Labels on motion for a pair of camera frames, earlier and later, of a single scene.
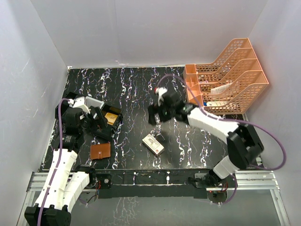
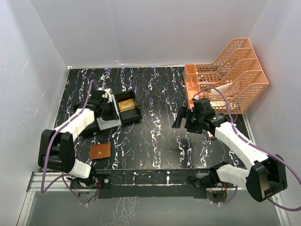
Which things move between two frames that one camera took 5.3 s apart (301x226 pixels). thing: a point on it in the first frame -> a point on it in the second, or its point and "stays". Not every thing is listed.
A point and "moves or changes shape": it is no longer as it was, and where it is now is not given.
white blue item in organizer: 215,104 stays
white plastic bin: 91,101 moves or changes shape
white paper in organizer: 220,89 stays
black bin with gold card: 114,115 -> 130,115
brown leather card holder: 99,151 stays
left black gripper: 94,117 -> 109,110
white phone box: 153,145 moves or changes shape
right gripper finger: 153,109 -> 182,114
